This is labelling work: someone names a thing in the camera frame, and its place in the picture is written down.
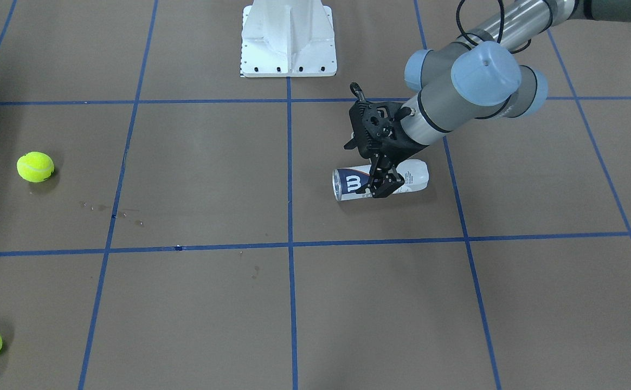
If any clear tennis ball can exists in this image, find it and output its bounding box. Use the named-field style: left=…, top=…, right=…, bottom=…
left=331, top=159, right=429, bottom=202

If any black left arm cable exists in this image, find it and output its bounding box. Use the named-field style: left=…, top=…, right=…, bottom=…
left=455, top=0, right=533, bottom=55

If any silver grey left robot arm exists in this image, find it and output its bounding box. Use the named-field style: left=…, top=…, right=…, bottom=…
left=332, top=1, right=631, bottom=202

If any white camera stand post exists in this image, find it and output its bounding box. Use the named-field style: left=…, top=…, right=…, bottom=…
left=240, top=1, right=338, bottom=77

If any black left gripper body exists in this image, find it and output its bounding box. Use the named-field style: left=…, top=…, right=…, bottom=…
left=344, top=101, right=427, bottom=163

